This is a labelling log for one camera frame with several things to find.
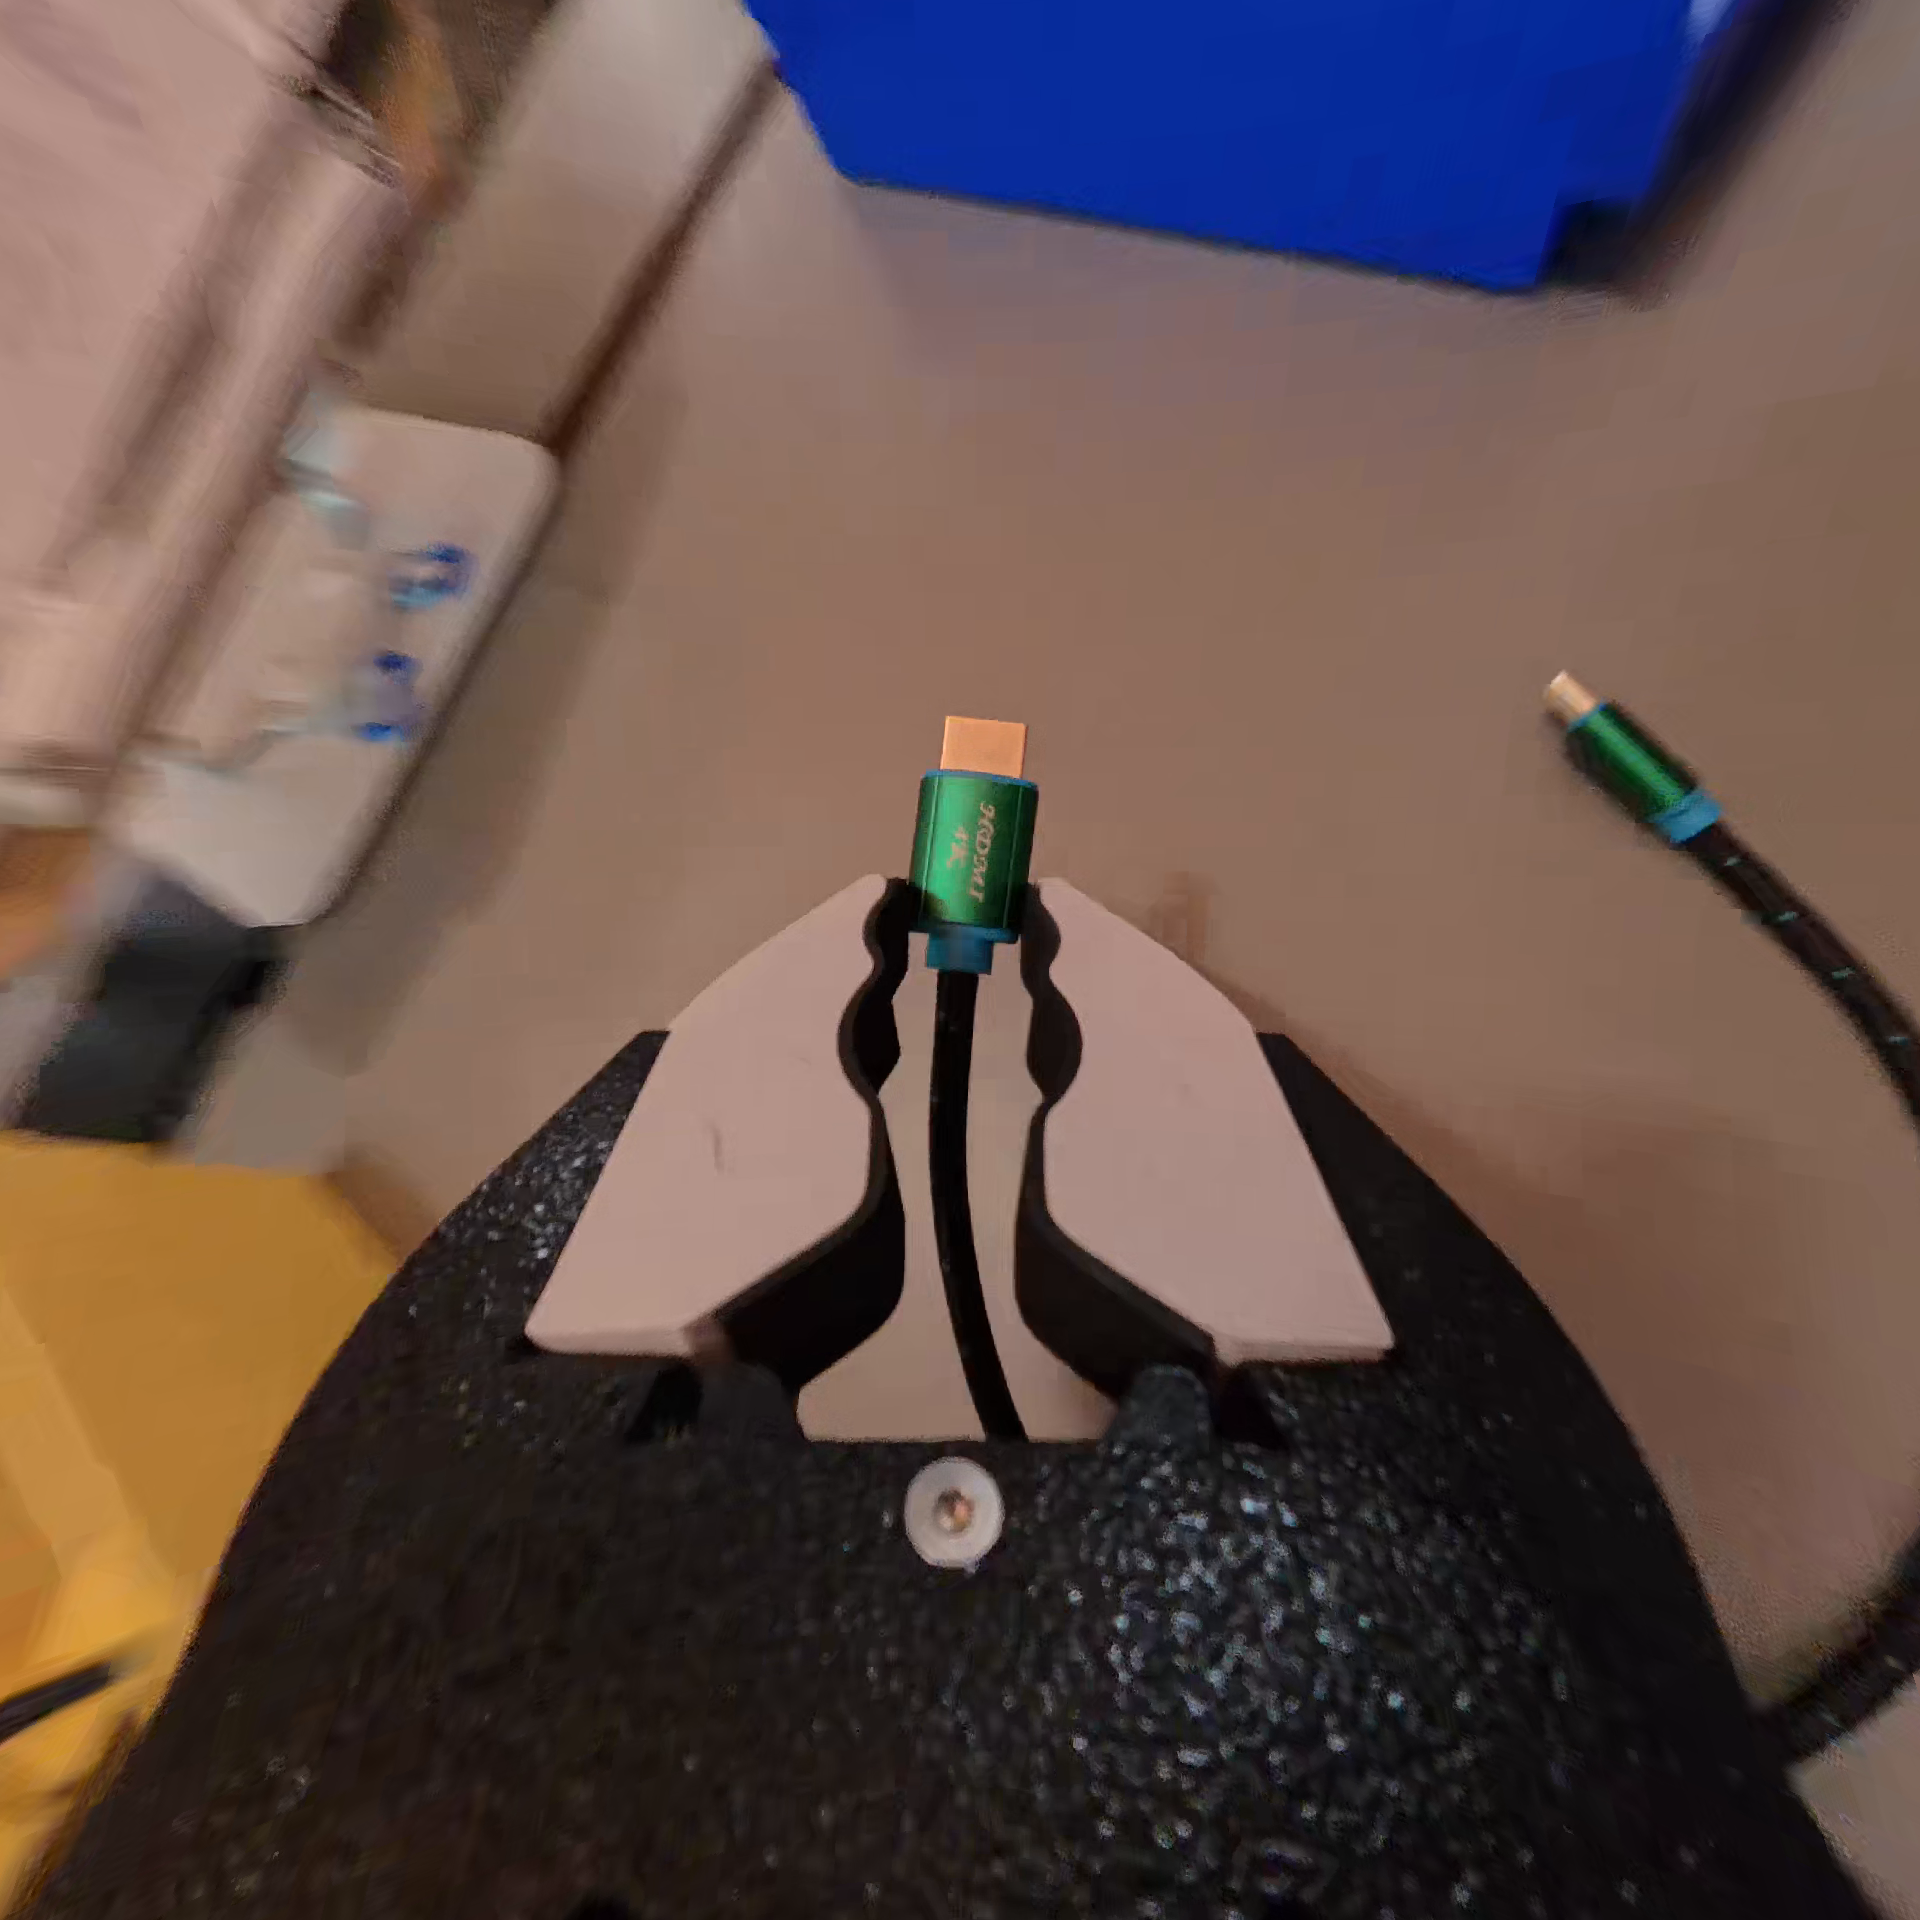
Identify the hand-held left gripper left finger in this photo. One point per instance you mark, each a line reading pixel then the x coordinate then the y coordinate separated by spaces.
pixel 751 1154

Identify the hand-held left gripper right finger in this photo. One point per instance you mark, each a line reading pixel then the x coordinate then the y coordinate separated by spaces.
pixel 1201 1154

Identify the white device with blue loops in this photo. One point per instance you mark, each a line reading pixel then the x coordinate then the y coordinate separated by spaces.
pixel 300 809

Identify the dark blurred object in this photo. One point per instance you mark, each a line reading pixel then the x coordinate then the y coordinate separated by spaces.
pixel 148 1019

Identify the blue plastic box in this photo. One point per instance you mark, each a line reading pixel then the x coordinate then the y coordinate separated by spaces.
pixel 1243 118

